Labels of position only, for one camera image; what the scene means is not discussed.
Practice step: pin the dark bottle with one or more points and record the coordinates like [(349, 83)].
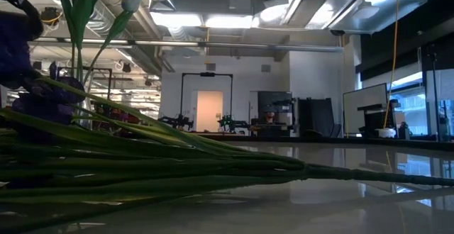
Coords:
[(404, 132)]

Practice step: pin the white round stand base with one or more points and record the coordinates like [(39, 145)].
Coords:
[(384, 133)]

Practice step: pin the grey wall vent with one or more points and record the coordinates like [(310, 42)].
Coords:
[(266, 68), (210, 67)]

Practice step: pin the person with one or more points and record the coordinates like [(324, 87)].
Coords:
[(270, 117)]

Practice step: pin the black ceiling security camera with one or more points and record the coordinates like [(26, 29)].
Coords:
[(337, 33)]

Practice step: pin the bright ceiling light fixture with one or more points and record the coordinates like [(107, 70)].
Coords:
[(198, 19)]

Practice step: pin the white board panel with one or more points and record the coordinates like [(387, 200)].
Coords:
[(361, 103)]

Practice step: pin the black equipment stand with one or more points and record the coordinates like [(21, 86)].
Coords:
[(374, 117)]

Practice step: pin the orange lit doorway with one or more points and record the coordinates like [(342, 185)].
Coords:
[(209, 108)]

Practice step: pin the black aluminium table frame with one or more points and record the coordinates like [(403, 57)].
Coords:
[(390, 143)]

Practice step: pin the grey horizontal ceiling pipe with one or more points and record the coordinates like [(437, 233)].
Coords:
[(248, 45)]

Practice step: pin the dark violet artificial flower bunch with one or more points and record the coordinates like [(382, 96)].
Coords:
[(142, 166)]

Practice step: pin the background black robot arm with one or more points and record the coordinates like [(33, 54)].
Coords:
[(230, 123), (177, 122)]

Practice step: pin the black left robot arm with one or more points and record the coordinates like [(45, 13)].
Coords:
[(32, 14)]

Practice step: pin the black upright panel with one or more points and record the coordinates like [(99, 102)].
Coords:
[(315, 117)]

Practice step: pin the clear glass vase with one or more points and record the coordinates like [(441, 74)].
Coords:
[(87, 103)]

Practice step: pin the black station frame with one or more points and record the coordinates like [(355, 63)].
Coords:
[(207, 74), (99, 68)]

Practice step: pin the thin black tripod stand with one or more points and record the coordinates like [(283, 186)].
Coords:
[(435, 103)]

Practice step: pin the silver rectangular air duct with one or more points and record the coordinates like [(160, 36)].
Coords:
[(372, 10)]

